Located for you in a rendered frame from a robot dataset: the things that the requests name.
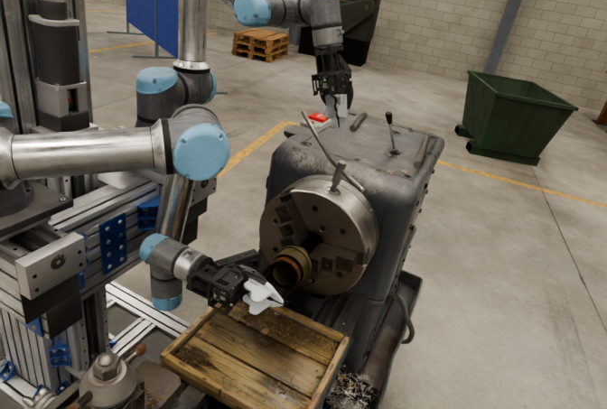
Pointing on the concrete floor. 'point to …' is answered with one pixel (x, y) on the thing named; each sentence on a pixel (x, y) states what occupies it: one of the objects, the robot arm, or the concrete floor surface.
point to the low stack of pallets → (260, 43)
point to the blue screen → (153, 3)
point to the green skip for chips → (510, 117)
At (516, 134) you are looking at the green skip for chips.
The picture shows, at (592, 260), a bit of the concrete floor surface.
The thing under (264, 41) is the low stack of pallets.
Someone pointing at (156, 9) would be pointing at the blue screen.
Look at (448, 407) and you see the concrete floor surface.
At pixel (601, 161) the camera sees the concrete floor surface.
